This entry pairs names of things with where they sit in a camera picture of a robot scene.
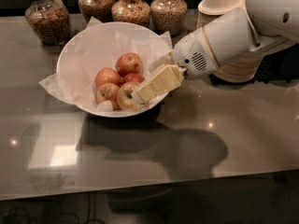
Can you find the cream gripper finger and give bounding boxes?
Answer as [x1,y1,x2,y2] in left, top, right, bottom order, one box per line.
[132,64,184,104]
[149,51,174,74]

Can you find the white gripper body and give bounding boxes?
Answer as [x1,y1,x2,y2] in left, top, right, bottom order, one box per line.
[172,28,219,79]

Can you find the large apple with sticker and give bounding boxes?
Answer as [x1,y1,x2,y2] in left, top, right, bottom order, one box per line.
[117,81,145,111]

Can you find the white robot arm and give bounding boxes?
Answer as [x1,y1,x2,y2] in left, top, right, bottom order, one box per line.
[132,0,299,104]

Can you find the top red apple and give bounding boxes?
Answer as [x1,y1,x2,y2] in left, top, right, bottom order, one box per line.
[116,52,143,77]

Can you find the left red apple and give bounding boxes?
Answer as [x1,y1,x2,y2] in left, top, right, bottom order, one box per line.
[95,67,121,87]

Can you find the front left apple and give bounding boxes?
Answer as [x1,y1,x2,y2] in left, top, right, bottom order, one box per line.
[95,83,120,110]

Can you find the white bowl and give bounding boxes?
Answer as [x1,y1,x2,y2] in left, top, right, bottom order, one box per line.
[55,21,174,119]

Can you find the front stack paper bowls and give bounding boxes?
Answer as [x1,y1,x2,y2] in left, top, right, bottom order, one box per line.
[214,55,263,83]

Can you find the stack paper bowls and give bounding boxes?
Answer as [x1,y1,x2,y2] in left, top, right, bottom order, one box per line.
[214,55,263,83]
[197,0,245,28]

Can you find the glass jar light cereal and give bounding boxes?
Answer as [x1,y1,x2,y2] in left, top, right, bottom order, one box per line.
[150,0,188,36]

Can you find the rear stack paper bowls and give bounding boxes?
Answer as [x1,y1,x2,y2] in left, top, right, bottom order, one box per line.
[197,0,245,28]

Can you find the glass jar granola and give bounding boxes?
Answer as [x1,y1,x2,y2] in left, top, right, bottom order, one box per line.
[111,0,150,27]
[78,0,115,22]

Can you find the white paper liner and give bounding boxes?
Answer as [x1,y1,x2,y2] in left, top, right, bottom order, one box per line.
[37,16,173,114]

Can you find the glass jar brown cereal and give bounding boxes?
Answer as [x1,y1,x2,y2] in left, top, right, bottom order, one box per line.
[25,0,71,45]

